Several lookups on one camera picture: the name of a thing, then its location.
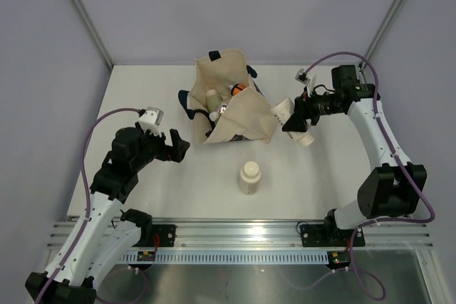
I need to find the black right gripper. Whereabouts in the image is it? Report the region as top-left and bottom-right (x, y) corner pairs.
(282, 86), (343, 133)

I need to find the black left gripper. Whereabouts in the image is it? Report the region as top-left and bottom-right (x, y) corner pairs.
(131, 122), (189, 172)

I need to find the white lotion bottle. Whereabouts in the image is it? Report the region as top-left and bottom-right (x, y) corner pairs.
(271, 98), (314, 147)

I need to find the green bottle white cap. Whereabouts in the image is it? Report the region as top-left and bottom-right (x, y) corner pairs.
(205, 89), (223, 113)

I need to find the silver metallic bottle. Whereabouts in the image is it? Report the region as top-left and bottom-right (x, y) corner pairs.
(209, 103), (227, 122)

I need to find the floral canvas tote bag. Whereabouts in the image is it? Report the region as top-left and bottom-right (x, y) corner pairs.
(178, 49), (276, 144)

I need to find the cream bottle white cap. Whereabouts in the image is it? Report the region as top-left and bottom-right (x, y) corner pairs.
(239, 161), (261, 195)

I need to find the orange navy spray bottle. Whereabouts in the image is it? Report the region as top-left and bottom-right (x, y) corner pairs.
(229, 83), (246, 96)

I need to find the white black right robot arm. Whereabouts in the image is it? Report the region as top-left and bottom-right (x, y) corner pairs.
(282, 65), (427, 247)

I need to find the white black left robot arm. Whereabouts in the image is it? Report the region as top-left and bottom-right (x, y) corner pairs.
(25, 125), (190, 303)

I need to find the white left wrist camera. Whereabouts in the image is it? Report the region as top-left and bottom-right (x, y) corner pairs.
(138, 107), (164, 137)

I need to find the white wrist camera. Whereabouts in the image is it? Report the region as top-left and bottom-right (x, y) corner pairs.
(138, 107), (164, 137)
(295, 68), (316, 97)

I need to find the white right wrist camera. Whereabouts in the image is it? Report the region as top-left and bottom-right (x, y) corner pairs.
(295, 68), (316, 97)

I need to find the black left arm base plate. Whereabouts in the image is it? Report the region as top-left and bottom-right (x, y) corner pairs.
(144, 224), (177, 248)

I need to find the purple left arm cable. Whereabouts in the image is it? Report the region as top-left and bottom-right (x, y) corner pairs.
(28, 107), (156, 304)

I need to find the aluminium mounting rail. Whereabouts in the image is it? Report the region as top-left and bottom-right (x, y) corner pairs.
(46, 219), (434, 251)

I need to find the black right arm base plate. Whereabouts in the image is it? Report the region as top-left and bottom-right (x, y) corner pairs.
(298, 223), (366, 248)

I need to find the white slotted cable duct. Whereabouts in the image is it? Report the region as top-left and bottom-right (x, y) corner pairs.
(118, 250), (328, 265)

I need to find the right aluminium frame post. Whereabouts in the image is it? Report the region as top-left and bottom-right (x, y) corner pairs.
(364, 0), (405, 61)

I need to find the aluminium frame post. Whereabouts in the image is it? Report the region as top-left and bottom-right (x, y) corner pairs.
(69, 0), (115, 72)
(364, 0), (405, 61)

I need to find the left aluminium frame post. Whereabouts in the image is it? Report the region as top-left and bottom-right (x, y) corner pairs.
(69, 0), (115, 72)

